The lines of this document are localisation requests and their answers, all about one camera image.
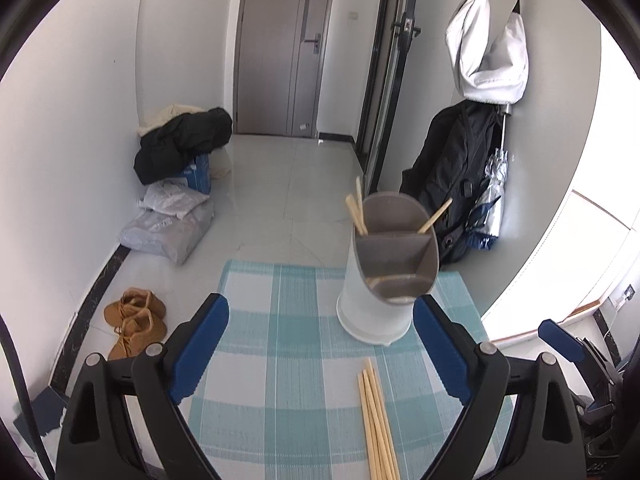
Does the black backpack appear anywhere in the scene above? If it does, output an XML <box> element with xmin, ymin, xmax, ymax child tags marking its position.
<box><xmin>399</xmin><ymin>100</ymin><xmax>501</xmax><ymax>266</ymax></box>

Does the white hanging bag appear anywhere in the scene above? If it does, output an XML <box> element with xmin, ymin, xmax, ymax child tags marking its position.
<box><xmin>445</xmin><ymin>0</ymin><xmax>529</xmax><ymax>105</ymax></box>

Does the wooden chopstick in holder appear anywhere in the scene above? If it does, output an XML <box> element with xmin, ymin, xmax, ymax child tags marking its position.
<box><xmin>356</xmin><ymin>176</ymin><xmax>368</xmax><ymax>235</ymax></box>
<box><xmin>345</xmin><ymin>194</ymin><xmax>368</xmax><ymax>236</ymax></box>
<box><xmin>418</xmin><ymin>197</ymin><xmax>454</xmax><ymax>234</ymax></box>

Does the wall power socket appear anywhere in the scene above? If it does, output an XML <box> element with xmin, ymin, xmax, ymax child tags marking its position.
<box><xmin>623</xmin><ymin>285</ymin><xmax>636</xmax><ymax>301</ymax></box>

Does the cream cloth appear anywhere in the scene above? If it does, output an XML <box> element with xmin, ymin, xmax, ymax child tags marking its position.
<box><xmin>137</xmin><ymin>104</ymin><xmax>203</xmax><ymax>138</ymax></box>

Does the blue cardboard box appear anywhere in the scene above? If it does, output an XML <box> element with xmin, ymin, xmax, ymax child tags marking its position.
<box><xmin>169</xmin><ymin>155</ymin><xmax>212</xmax><ymax>195</ymax></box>

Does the wooden chopstick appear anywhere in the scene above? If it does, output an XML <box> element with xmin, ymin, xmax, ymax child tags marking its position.
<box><xmin>345</xmin><ymin>194</ymin><xmax>368</xmax><ymax>236</ymax></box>
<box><xmin>364</xmin><ymin>360</ymin><xmax>400</xmax><ymax>479</ymax></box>
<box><xmin>418</xmin><ymin>197</ymin><xmax>454</xmax><ymax>234</ymax></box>
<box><xmin>358</xmin><ymin>370</ymin><xmax>386</xmax><ymax>480</ymax></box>
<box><xmin>358</xmin><ymin>372</ymin><xmax>378</xmax><ymax>480</ymax></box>
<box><xmin>356</xmin><ymin>176</ymin><xmax>368</xmax><ymax>235</ymax></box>
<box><xmin>363</xmin><ymin>370</ymin><xmax>394</xmax><ymax>479</ymax></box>

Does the black cable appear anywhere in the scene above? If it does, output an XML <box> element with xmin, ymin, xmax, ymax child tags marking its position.
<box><xmin>0</xmin><ymin>314</ymin><xmax>57</xmax><ymax>480</ymax></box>

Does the grey plastic parcel bag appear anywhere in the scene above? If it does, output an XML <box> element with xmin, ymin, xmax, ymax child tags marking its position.
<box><xmin>118</xmin><ymin>200</ymin><xmax>215</xmax><ymax>266</ymax></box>

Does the white plastic parcel bag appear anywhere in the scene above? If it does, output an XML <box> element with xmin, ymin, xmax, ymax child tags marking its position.
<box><xmin>138</xmin><ymin>181</ymin><xmax>209</xmax><ymax>219</ymax></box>

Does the silver folded umbrella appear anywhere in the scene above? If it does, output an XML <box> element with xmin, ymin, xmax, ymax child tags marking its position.
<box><xmin>465</xmin><ymin>104</ymin><xmax>512</xmax><ymax>250</ymax></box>

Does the black jacket pile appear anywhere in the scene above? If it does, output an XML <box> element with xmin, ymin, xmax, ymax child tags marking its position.
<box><xmin>134</xmin><ymin>107</ymin><xmax>232</xmax><ymax>185</ymax></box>

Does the black framed glass door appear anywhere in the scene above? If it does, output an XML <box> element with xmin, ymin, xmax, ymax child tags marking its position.
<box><xmin>356</xmin><ymin>0</ymin><xmax>421</xmax><ymax>194</ymax></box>

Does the tan boot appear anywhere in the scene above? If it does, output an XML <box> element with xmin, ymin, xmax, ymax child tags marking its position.
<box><xmin>103</xmin><ymin>287</ymin><xmax>166</xmax><ymax>327</ymax></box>
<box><xmin>107</xmin><ymin>308</ymin><xmax>167</xmax><ymax>361</ymax></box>

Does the grey entrance door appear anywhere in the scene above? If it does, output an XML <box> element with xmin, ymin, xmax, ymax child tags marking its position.
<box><xmin>233</xmin><ymin>0</ymin><xmax>332</xmax><ymax>138</ymax></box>

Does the teal checked placemat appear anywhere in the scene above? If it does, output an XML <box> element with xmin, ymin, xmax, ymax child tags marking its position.
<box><xmin>186</xmin><ymin>258</ymin><xmax>516</xmax><ymax>480</ymax></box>

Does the white grey utensil holder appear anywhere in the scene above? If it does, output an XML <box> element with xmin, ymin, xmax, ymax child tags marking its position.
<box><xmin>336</xmin><ymin>192</ymin><xmax>439</xmax><ymax>346</ymax></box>

